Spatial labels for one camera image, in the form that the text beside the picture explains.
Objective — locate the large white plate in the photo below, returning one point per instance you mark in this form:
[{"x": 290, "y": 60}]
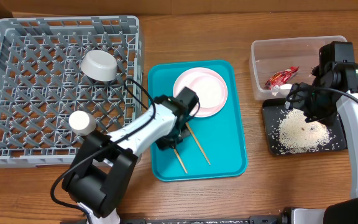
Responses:
[{"x": 184, "y": 81}]

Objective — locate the white cup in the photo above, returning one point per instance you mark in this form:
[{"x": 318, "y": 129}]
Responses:
[{"x": 82, "y": 123}]

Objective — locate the red snack wrapper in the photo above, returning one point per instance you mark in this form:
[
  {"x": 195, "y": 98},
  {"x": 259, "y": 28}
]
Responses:
[{"x": 280, "y": 78}]

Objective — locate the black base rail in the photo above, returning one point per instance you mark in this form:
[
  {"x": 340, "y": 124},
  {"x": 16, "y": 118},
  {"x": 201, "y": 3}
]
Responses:
[{"x": 270, "y": 219}]

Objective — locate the clear plastic bin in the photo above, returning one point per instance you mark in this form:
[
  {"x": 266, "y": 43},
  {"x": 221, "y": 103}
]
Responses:
[{"x": 268, "y": 57}]

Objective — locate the small white bowl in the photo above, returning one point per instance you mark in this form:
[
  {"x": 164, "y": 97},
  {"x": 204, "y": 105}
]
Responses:
[{"x": 209, "y": 90}]

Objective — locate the black plastic tray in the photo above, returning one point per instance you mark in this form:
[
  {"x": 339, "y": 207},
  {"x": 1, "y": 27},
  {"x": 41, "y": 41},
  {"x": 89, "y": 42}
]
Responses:
[{"x": 271, "y": 107}]

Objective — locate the teal plastic serving tray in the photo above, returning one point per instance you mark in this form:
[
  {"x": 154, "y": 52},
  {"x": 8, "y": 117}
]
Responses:
[{"x": 220, "y": 135}]

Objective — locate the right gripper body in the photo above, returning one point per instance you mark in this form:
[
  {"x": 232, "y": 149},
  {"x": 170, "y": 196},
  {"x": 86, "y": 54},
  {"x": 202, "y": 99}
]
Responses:
[{"x": 314, "y": 113}]

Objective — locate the grey metal bowl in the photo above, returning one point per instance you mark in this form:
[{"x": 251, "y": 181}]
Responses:
[{"x": 99, "y": 65}]

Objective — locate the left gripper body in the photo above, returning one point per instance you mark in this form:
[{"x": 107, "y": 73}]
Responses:
[{"x": 176, "y": 136}]

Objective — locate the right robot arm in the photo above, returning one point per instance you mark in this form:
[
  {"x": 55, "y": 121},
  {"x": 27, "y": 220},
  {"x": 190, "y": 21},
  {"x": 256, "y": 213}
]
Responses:
[{"x": 334, "y": 92}]

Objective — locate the grey plastic dish rack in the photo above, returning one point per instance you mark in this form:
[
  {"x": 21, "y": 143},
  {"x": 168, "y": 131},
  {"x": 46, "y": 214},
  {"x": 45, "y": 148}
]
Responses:
[{"x": 41, "y": 84}]

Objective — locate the wooden chopstick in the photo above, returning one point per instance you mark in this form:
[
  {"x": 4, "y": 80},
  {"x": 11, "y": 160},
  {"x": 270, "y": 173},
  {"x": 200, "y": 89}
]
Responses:
[
  {"x": 198, "y": 143},
  {"x": 180, "y": 160}
]

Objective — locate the pile of rice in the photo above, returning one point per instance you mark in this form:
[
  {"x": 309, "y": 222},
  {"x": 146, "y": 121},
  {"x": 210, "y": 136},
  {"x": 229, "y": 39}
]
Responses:
[{"x": 291, "y": 134}]

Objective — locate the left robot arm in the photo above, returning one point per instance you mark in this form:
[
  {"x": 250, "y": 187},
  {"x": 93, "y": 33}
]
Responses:
[{"x": 101, "y": 170}]

